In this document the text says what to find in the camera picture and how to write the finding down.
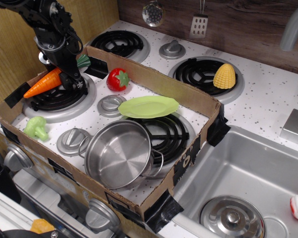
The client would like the cardboard fence with black tape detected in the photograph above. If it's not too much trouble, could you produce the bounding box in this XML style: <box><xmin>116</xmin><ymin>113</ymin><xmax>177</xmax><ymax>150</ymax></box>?
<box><xmin>0</xmin><ymin>46</ymin><xmax>223</xmax><ymax>233</ymax></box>

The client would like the hanging silver slotted spatula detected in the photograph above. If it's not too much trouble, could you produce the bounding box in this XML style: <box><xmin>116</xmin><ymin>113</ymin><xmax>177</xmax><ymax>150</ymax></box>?
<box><xmin>189</xmin><ymin>0</ymin><xmax>209</xmax><ymax>39</ymax></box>

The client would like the steel pot lid in sink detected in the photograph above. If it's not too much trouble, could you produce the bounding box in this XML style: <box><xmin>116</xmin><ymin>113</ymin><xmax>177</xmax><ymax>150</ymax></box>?
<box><xmin>199</xmin><ymin>195</ymin><xmax>266</xmax><ymax>238</ymax></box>

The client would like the orange object bottom left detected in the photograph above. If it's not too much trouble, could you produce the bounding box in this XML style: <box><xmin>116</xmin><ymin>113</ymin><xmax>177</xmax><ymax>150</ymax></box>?
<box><xmin>30</xmin><ymin>219</ymin><xmax>55</xmax><ymax>234</ymax></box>

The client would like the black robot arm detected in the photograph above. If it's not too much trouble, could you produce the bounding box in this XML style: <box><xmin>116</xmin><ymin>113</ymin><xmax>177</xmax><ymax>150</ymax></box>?
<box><xmin>0</xmin><ymin>0</ymin><xmax>85</xmax><ymax>98</ymax></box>

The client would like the green toy broccoli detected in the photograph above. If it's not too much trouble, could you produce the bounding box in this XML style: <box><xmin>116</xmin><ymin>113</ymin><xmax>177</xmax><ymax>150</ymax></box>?
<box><xmin>23</xmin><ymin>116</ymin><xmax>49</xmax><ymax>141</ymax></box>

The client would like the silver knob near plate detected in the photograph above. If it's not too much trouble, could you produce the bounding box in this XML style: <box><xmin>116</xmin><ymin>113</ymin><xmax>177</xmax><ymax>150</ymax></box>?
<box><xmin>97</xmin><ymin>95</ymin><xmax>126</xmax><ymax>118</ymax></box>

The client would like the stainless steel pot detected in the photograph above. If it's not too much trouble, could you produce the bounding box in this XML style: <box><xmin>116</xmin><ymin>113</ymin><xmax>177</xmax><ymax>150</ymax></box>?
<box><xmin>78</xmin><ymin>119</ymin><xmax>160</xmax><ymax>190</ymax></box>

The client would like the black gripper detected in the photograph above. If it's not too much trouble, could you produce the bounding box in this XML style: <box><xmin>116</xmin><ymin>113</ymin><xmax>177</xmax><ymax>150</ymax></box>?
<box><xmin>37</xmin><ymin>37</ymin><xmax>87</xmax><ymax>95</ymax></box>

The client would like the red toy strawberry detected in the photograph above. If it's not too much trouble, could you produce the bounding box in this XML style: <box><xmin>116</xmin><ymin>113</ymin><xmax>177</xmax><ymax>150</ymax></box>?
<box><xmin>106</xmin><ymin>68</ymin><xmax>130</xmax><ymax>92</ymax></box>

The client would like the hanging silver strainer spoon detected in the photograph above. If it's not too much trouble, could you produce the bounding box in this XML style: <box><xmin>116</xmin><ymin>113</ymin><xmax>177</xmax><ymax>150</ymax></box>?
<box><xmin>142</xmin><ymin>0</ymin><xmax>165</xmax><ymax>27</ymax></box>

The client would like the stainless steel sink basin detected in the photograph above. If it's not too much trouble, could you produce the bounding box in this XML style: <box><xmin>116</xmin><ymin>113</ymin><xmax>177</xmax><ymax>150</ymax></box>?
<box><xmin>174</xmin><ymin>126</ymin><xmax>298</xmax><ymax>238</ymax></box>

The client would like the orange toy carrot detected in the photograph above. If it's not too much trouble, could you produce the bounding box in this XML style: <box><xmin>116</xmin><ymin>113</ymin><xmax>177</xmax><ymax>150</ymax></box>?
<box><xmin>23</xmin><ymin>54</ymin><xmax>92</xmax><ymax>99</ymax></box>

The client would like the silver knob near pot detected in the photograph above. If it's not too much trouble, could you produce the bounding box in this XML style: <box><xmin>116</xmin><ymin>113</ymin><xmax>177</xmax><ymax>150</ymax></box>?
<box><xmin>57</xmin><ymin>127</ymin><xmax>91</xmax><ymax>156</ymax></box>

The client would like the front left black burner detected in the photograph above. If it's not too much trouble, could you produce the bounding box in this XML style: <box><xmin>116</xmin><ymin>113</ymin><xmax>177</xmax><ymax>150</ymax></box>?
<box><xmin>23</xmin><ymin>73</ymin><xmax>97</xmax><ymax>123</ymax></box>

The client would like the yellow toy corn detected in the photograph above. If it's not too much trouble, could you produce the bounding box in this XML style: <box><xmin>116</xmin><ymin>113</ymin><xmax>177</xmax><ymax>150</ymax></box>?
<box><xmin>213</xmin><ymin>63</ymin><xmax>236</xmax><ymax>89</ymax></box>

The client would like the silver front knob left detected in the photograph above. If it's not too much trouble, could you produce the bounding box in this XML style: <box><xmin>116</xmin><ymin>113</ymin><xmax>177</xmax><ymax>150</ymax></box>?
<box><xmin>4</xmin><ymin>144</ymin><xmax>34</xmax><ymax>172</ymax></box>

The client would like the silver knob back centre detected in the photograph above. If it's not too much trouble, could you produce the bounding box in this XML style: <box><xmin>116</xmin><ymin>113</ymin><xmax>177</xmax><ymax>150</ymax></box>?
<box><xmin>159</xmin><ymin>40</ymin><xmax>186</xmax><ymax>60</ymax></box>

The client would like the black burner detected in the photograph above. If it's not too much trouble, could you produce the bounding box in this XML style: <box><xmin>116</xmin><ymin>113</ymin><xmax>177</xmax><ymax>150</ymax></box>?
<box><xmin>87</xmin><ymin>30</ymin><xmax>150</xmax><ymax>63</ymax></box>
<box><xmin>23</xmin><ymin>73</ymin><xmax>97</xmax><ymax>123</ymax></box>
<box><xmin>168</xmin><ymin>57</ymin><xmax>245</xmax><ymax>104</ymax></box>
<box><xmin>123</xmin><ymin>113</ymin><xmax>196</xmax><ymax>177</ymax></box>

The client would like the grey faucet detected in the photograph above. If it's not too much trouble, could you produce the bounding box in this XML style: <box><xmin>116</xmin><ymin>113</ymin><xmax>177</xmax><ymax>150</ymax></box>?
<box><xmin>279</xmin><ymin>8</ymin><xmax>298</xmax><ymax>52</ymax></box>

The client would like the front right black burner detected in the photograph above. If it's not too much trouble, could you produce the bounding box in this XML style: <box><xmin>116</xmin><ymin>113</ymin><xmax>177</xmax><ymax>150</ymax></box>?
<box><xmin>123</xmin><ymin>113</ymin><xmax>196</xmax><ymax>177</ymax></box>

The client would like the silver front knob right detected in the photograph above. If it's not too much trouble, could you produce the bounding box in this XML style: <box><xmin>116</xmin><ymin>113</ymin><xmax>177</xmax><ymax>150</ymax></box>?
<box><xmin>85</xmin><ymin>198</ymin><xmax>120</xmax><ymax>233</ymax></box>

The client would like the light green plastic plate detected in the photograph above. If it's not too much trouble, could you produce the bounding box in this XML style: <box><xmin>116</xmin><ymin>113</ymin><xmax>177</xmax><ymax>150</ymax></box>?
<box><xmin>118</xmin><ymin>96</ymin><xmax>179</xmax><ymax>119</ymax></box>

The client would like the back right black burner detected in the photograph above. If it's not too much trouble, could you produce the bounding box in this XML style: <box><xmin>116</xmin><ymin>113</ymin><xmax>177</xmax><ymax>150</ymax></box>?
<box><xmin>168</xmin><ymin>57</ymin><xmax>245</xmax><ymax>104</ymax></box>

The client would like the back left black burner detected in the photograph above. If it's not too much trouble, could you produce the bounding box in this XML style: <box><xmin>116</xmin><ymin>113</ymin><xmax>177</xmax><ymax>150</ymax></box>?
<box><xmin>87</xmin><ymin>30</ymin><xmax>150</xmax><ymax>63</ymax></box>

